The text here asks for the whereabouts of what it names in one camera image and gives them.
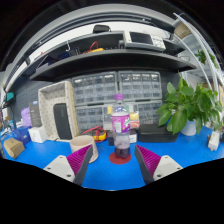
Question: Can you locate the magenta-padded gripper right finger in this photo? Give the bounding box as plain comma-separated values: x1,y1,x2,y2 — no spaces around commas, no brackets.
133,144,184,186

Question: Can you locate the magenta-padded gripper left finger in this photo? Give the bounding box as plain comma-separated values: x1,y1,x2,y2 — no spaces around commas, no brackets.
43,144,95,187

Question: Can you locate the clear bottle with purple label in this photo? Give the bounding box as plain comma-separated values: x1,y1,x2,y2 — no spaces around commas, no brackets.
110,93,132,159

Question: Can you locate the beige patterned cup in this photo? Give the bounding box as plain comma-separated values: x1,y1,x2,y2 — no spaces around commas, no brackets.
69,134,100,164

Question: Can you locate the black flat case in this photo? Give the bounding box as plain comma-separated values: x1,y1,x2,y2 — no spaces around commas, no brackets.
137,123,179,144

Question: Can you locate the black box with white label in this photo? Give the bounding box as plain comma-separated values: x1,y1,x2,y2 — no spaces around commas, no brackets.
107,128,138,146

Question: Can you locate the yellow multimeter with red leads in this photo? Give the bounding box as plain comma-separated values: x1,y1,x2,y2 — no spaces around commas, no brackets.
81,125,108,143

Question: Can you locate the flat round red coaster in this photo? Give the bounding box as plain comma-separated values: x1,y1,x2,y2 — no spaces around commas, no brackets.
108,151,132,165

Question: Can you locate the black rectangular speaker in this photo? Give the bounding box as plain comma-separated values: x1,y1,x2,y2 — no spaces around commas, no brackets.
52,102,73,141

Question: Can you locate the clear container of coloured parts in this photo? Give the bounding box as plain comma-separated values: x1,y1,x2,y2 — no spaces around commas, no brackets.
128,110,140,131

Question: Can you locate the beige dotted storage tray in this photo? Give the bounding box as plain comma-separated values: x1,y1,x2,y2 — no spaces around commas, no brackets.
37,80,80,143

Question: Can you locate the blue box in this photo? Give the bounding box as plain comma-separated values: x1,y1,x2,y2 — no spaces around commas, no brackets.
13,126,32,146

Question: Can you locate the dark grey upright box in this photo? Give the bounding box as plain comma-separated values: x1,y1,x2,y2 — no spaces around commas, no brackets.
28,100,43,128

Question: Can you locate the brown cardboard box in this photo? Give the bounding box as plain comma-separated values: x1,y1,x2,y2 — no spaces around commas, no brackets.
3,137,26,160

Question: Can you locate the green potted plant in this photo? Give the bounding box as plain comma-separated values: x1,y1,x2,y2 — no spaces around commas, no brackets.
155,73,224,137

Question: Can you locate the white power adapter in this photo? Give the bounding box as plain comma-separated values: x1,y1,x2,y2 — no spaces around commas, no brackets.
207,130,222,152

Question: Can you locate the purple bag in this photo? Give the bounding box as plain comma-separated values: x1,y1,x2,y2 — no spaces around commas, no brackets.
20,106,33,128

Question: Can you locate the black overhead shelf unit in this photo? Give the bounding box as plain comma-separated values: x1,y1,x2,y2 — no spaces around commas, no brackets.
4,13,198,83

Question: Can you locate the white wire shelf unit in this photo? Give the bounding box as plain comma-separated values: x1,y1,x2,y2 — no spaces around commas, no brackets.
173,13,224,111

